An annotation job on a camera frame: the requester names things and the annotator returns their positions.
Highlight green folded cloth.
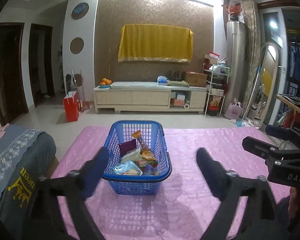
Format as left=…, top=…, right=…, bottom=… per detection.
left=167, top=80, right=190, bottom=87

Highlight white metal shelf rack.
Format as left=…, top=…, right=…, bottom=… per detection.
left=204, top=62, right=230, bottom=116

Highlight cardboard box on cabinet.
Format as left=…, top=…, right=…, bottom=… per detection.
left=184, top=72, right=207, bottom=87

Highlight beige TV cabinet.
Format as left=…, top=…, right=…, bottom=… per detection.
left=93, top=82, right=207, bottom=114

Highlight orange wafer bar wrapper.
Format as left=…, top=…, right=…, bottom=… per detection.
left=132, top=130, right=150, bottom=151

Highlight standing mirror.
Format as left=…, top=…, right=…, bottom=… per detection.
left=248, top=42, right=279, bottom=128

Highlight blue tissue box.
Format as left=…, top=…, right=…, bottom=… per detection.
left=157, top=75, right=168, bottom=84

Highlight yellow cloth covered TV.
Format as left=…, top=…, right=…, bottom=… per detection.
left=117, top=24, right=193, bottom=63

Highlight blue mop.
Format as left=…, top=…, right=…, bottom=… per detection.
left=236, top=66, right=262, bottom=127

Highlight blue transparent snack packet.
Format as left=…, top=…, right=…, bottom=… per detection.
left=112, top=160, right=143, bottom=176

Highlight blue plastic basket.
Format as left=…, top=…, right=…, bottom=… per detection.
left=103, top=120, right=172, bottom=196

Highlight purple snack packet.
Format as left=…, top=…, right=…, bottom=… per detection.
left=119, top=139, right=136, bottom=156

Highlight red paper bag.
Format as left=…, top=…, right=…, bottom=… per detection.
left=63, top=91, right=79, bottom=122

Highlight grey queen chair cover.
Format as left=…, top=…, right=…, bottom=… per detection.
left=0, top=125, right=56, bottom=239

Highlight green label cracker pack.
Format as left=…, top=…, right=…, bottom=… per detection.
left=121, top=148, right=141, bottom=163

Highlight person's right hand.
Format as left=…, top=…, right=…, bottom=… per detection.
left=288, top=187, right=300, bottom=218

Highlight silver standing air conditioner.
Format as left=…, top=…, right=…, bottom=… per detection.
left=224, top=20, right=247, bottom=108

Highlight pink shopping bag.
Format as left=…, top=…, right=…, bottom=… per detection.
left=224, top=99, right=243, bottom=120

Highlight oranges on blue plate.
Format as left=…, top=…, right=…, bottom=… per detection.
left=99, top=78, right=113, bottom=89

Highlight pink tablecloth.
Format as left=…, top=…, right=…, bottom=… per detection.
left=51, top=126, right=291, bottom=240

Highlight orange snack pouch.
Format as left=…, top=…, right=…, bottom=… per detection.
left=141, top=150, right=156, bottom=161

